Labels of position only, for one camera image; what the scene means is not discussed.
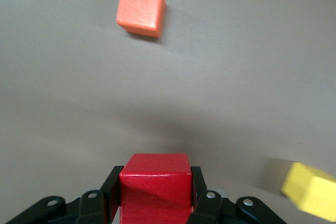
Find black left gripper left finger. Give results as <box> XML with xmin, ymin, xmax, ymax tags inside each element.
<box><xmin>4</xmin><ymin>165</ymin><xmax>124</xmax><ymax>224</ymax></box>

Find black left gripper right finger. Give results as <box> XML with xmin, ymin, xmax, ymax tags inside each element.
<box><xmin>187</xmin><ymin>165</ymin><xmax>287</xmax><ymax>224</ymax></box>

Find red wooden block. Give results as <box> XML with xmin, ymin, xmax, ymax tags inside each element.
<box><xmin>118</xmin><ymin>153</ymin><xmax>194</xmax><ymax>224</ymax></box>

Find yellow wooden block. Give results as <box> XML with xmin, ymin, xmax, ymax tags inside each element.
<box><xmin>280</xmin><ymin>161</ymin><xmax>336</xmax><ymax>222</ymax></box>

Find orange wooden block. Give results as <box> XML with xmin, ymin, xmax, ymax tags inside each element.
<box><xmin>115</xmin><ymin>0</ymin><xmax>166</xmax><ymax>38</ymax></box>

